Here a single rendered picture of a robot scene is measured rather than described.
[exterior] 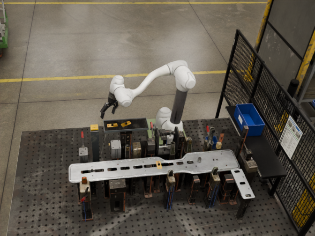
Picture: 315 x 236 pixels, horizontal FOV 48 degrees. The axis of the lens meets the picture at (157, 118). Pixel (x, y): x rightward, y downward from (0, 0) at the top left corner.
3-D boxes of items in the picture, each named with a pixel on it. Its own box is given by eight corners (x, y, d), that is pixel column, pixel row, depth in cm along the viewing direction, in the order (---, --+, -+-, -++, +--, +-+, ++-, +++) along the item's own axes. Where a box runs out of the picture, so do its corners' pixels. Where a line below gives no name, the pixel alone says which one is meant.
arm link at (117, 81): (106, 87, 296) (111, 97, 288) (111, 72, 287) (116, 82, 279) (118, 87, 302) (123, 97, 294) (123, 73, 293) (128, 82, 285)
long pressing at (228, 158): (68, 186, 261) (68, 185, 260) (68, 164, 278) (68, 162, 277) (241, 169, 287) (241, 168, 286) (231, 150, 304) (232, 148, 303)
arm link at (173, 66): (165, 60, 304) (171, 68, 295) (183, 54, 308) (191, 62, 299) (165, 72, 313) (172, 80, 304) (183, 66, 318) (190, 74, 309)
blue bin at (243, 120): (244, 136, 312) (247, 126, 303) (233, 114, 334) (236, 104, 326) (261, 135, 315) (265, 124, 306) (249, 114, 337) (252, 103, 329)
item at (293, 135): (290, 161, 277) (303, 133, 257) (277, 141, 294) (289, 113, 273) (292, 161, 277) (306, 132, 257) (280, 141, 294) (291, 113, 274)
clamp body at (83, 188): (81, 223, 271) (78, 195, 248) (80, 207, 282) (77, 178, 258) (94, 222, 273) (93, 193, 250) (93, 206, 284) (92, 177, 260)
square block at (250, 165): (238, 195, 303) (249, 168, 280) (235, 188, 309) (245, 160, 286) (247, 194, 305) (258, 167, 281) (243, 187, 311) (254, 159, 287)
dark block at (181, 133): (174, 170, 319) (179, 136, 292) (172, 164, 324) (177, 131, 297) (179, 169, 320) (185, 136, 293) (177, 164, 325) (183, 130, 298)
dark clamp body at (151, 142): (143, 177, 310) (146, 147, 286) (141, 166, 320) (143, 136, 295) (155, 176, 313) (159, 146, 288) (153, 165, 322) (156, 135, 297)
